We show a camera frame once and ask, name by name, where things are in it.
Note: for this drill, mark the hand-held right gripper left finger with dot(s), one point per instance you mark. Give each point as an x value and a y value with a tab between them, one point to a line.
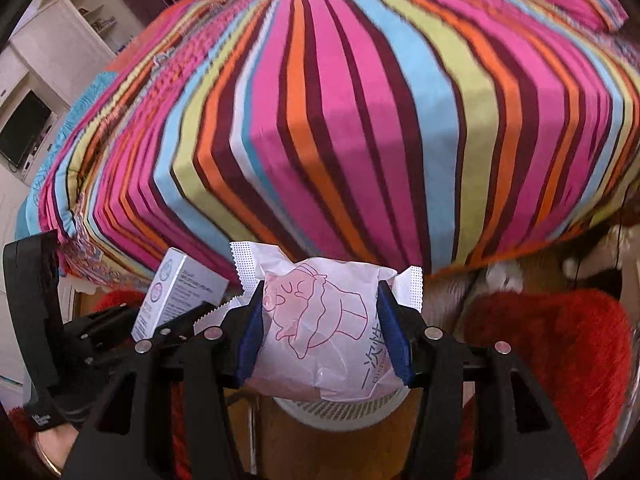
250	340

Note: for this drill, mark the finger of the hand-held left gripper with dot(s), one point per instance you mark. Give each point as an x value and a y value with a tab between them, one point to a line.
180	325
100	327

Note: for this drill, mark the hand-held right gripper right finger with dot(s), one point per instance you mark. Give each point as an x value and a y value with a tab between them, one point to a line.
395	340

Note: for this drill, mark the small grey white box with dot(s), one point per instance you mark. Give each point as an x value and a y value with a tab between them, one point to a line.
175	285

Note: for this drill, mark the white packet with pink print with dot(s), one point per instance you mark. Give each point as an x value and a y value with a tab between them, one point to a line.
320	320

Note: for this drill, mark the white trash bin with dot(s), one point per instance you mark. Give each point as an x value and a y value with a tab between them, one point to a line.
340	412

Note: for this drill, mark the person's left forearm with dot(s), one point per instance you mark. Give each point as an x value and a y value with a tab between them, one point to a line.
60	447

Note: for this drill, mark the white fluffy cloth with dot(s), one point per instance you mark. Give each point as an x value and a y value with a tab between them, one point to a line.
502	275

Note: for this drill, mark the gold bangle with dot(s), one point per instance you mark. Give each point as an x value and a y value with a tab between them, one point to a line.
46	457

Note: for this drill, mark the blue patterned sheet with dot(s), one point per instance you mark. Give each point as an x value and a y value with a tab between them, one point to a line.
55	150

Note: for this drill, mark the red fluffy rug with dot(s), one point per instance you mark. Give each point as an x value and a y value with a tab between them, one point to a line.
550	360

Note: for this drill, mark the black television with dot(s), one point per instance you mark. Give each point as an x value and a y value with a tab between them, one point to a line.
22	130

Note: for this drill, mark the striped colourful blanket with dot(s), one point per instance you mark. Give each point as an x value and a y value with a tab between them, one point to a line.
350	110

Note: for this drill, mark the white cabinet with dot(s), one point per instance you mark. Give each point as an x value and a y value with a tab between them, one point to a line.
65	45

